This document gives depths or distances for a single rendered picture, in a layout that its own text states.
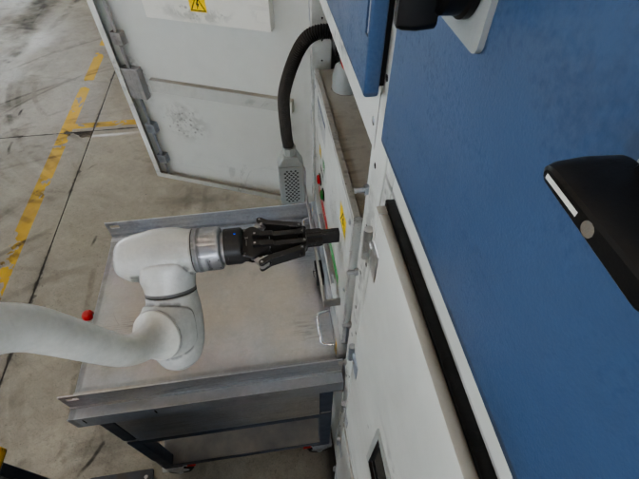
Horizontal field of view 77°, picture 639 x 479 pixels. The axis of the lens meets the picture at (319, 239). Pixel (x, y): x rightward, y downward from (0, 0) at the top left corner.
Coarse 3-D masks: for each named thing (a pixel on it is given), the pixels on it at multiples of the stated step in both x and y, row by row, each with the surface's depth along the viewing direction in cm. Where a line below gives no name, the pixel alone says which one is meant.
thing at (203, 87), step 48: (96, 0) 109; (144, 0) 103; (192, 0) 99; (240, 0) 96; (288, 0) 96; (144, 48) 117; (192, 48) 113; (240, 48) 109; (288, 48) 105; (144, 96) 127; (192, 96) 123; (240, 96) 118; (192, 144) 141; (240, 144) 135
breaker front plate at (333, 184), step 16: (320, 96) 90; (320, 144) 99; (320, 160) 103; (336, 160) 77; (320, 176) 107; (336, 176) 79; (336, 192) 82; (320, 208) 116; (336, 208) 84; (320, 224) 112; (336, 224) 87; (352, 224) 67; (336, 256) 93; (336, 288) 100
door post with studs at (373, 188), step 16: (384, 80) 40; (384, 96) 41; (384, 112) 41; (384, 160) 43; (368, 176) 54; (368, 192) 54; (368, 208) 54; (368, 224) 55; (352, 272) 68; (352, 320) 79; (352, 336) 82; (336, 448) 158
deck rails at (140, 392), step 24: (192, 216) 132; (216, 216) 133; (240, 216) 135; (264, 216) 136; (288, 216) 138; (336, 360) 100; (144, 384) 102; (168, 384) 96; (192, 384) 98; (216, 384) 100; (240, 384) 102; (72, 408) 98
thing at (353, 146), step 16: (320, 80) 93; (336, 96) 89; (352, 96) 89; (336, 112) 85; (352, 112) 85; (336, 128) 81; (352, 128) 81; (336, 144) 77; (352, 144) 78; (368, 144) 78; (352, 160) 75; (368, 160) 75; (352, 176) 72; (352, 192) 69; (352, 208) 66; (352, 240) 70; (352, 256) 73; (352, 288) 82; (352, 304) 87
